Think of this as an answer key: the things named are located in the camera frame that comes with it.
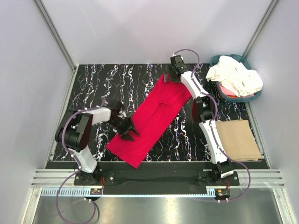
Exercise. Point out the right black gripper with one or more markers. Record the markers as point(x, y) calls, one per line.
point(172, 79)

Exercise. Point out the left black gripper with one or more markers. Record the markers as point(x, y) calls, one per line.
point(128, 126)

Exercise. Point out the red t shirt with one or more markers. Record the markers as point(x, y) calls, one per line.
point(151, 120)

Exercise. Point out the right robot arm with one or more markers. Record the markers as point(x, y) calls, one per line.
point(204, 111)

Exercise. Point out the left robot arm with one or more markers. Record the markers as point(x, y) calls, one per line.
point(74, 131)

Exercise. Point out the teal laundry basket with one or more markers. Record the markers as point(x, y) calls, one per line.
point(214, 61)

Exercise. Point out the white t shirt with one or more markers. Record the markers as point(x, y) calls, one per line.
point(235, 77)

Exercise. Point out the pink t shirt in basket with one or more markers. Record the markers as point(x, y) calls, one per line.
point(232, 94)

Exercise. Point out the left connector board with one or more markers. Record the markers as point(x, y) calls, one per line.
point(96, 191)

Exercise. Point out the connector board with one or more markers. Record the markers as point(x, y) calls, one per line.
point(96, 191)
point(222, 194)

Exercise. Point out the folded beige t shirt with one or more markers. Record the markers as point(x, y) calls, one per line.
point(238, 140)

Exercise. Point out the right connector board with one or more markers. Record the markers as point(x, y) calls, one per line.
point(222, 194)

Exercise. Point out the aluminium front rail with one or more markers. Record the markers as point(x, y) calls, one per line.
point(257, 178)

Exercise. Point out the slotted cable duct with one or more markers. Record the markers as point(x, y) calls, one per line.
point(142, 191)

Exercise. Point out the right frame post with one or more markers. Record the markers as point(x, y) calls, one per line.
point(262, 24)

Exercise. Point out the frame post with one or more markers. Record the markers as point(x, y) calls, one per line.
point(262, 24)
point(50, 24)

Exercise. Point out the left frame post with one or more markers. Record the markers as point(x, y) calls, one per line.
point(50, 24)

